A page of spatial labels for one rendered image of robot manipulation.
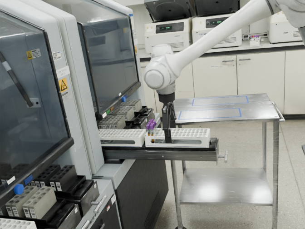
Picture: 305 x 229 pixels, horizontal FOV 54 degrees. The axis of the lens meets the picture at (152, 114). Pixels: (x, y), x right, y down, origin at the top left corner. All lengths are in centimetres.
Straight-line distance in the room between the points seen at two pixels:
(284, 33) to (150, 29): 150
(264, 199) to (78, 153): 117
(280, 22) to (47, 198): 303
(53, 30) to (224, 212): 170
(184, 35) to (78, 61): 243
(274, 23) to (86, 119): 265
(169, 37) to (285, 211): 229
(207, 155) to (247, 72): 237
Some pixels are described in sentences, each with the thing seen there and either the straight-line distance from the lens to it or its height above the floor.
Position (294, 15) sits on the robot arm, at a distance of 111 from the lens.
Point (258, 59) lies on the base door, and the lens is 362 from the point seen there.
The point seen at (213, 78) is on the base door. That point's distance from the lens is 367.
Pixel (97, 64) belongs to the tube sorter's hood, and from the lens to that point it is 144.
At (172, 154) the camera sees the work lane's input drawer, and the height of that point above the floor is 79.
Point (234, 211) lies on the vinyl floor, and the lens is 233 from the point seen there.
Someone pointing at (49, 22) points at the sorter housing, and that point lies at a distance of 119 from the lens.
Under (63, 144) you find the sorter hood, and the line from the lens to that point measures 117.
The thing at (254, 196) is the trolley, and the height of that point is 28.
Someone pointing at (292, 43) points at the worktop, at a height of 90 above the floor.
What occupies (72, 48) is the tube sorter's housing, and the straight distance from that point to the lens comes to 130.
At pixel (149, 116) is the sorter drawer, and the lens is 189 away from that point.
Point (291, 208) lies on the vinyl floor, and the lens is 241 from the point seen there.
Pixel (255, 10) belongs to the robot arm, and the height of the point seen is 137.
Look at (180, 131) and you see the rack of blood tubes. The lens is 144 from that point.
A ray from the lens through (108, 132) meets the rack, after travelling 154.
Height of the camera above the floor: 143
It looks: 19 degrees down
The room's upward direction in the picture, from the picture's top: 8 degrees counter-clockwise
